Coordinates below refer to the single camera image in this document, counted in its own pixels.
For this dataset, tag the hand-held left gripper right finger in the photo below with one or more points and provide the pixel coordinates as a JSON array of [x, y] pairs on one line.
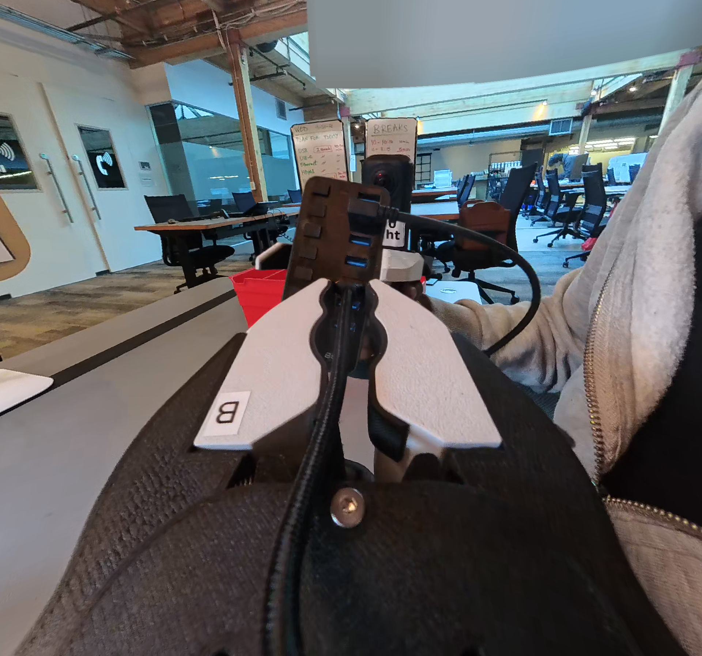
[[433, 387]]

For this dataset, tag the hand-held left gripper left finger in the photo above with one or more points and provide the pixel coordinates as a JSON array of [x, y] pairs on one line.
[[274, 359]]

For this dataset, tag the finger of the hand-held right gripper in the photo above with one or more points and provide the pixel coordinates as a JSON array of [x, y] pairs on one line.
[[403, 264], [271, 256]]

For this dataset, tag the black usb hub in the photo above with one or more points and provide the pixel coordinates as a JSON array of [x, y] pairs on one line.
[[318, 228]]

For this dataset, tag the person's right forearm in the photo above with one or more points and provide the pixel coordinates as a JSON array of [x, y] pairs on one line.
[[548, 326]]

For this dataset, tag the person's right hand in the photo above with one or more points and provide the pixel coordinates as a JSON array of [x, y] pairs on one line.
[[419, 292]]

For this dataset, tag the handwritten whiteboard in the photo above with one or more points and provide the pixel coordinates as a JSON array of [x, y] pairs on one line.
[[321, 151], [392, 137]]

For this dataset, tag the red plastic bin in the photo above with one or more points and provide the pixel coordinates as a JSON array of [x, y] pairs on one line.
[[258, 296]]

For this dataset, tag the wooden desk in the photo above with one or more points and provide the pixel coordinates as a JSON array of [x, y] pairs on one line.
[[433, 209], [214, 223]]

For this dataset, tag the brown chair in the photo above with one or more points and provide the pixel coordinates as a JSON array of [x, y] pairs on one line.
[[485, 222]]

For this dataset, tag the black office chair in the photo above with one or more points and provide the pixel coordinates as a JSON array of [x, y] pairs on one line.
[[175, 217], [595, 200], [515, 189], [556, 200]]

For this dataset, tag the white door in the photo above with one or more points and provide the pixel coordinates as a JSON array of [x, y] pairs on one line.
[[98, 195], [27, 217]]

